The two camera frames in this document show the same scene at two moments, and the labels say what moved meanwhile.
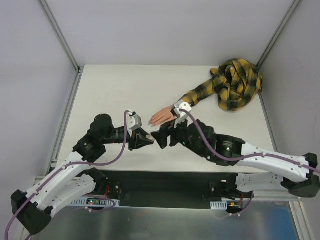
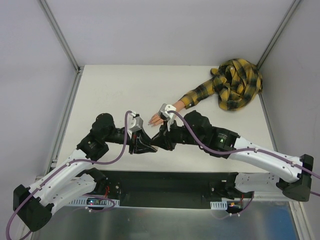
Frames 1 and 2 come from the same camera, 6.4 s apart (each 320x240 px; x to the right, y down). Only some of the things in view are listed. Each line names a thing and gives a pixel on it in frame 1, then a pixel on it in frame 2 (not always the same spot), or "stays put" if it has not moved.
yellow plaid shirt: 237,82 stays put
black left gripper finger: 143,134 stays put
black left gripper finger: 140,144 → 144,149
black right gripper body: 171,135 stays put
